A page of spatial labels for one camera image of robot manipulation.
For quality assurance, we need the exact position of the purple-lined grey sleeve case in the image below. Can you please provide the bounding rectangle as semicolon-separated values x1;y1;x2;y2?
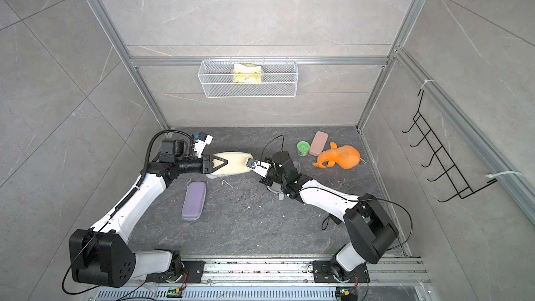
181;181;207;221

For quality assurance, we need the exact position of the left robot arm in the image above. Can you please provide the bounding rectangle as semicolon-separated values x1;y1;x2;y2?
65;129;228;290

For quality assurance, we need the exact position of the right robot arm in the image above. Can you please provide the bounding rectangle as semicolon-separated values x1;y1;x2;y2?
247;151;406;282

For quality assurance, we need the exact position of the green lidded small jar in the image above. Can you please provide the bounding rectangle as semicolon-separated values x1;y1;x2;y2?
297;141;311;157

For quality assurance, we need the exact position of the pink rectangular case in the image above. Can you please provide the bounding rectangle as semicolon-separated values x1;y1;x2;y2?
309;131;329;157

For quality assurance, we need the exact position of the orange whale plush toy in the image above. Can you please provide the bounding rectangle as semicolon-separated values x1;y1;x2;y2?
313;142;361;169

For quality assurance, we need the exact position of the yellow packet in basket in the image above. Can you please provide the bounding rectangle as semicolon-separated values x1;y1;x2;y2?
233;64;263;84

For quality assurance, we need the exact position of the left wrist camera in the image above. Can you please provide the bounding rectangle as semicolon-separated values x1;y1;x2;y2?
193;132;213;157

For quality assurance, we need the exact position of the white wire wall basket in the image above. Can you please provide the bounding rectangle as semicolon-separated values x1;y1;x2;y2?
198;59;299;98

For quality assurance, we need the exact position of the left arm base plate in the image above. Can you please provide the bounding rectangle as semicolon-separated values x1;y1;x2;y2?
146;261;206;284

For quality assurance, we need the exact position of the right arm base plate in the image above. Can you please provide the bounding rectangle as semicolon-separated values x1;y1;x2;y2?
307;261;369;284

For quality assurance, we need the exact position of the aluminium front rail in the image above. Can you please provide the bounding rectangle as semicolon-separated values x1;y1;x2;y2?
88;256;437;300

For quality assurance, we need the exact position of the black wall hook rack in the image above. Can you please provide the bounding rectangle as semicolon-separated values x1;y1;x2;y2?
401;90;497;203

